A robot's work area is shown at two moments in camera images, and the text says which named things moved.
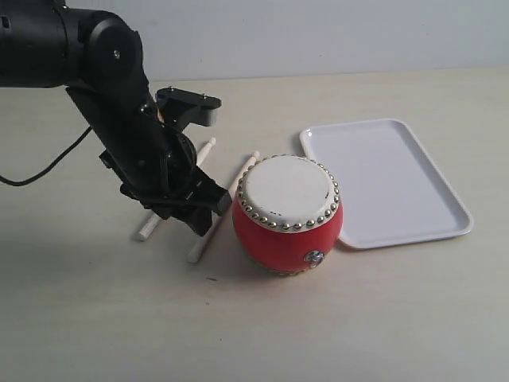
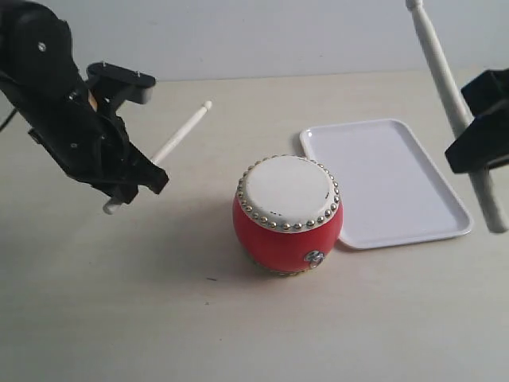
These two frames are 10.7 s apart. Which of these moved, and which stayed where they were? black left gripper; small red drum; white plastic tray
Moved: black left gripper
Stayed: small red drum; white plastic tray
